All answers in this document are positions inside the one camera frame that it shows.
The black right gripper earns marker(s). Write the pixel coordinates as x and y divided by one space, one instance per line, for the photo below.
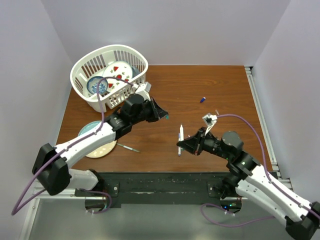
193 144

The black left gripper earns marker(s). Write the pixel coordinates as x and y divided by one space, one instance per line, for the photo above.
157 114

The white purple-tip marker pen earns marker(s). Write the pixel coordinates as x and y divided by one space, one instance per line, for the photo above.
178 148

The white green-end marker pen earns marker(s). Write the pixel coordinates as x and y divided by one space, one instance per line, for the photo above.
181 133

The grey green pen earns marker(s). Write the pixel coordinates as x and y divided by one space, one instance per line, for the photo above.
128 148

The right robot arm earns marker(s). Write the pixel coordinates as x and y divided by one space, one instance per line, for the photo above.
248 178

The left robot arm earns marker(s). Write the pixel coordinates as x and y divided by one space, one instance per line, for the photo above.
53 164

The blue rimmed plate behind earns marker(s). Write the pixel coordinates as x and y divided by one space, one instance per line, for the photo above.
135 71

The white watermelon pattern plate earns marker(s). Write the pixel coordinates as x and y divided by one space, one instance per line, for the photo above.
118 69

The white plastic dish basket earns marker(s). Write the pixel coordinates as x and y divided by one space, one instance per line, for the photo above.
94 63

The light blue plate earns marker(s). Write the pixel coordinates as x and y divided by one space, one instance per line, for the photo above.
102 150

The blue white patterned bowl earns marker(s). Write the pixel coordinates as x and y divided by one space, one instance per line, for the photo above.
97 82

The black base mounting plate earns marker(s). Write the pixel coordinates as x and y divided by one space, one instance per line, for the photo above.
170 188

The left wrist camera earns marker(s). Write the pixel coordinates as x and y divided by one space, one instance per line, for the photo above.
143 90

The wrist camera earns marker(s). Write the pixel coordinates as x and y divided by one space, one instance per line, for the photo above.
210 120
143 90

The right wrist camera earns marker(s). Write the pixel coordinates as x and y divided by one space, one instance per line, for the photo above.
210 120

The aluminium frame rail right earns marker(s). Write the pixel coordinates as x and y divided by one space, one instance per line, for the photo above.
264 128

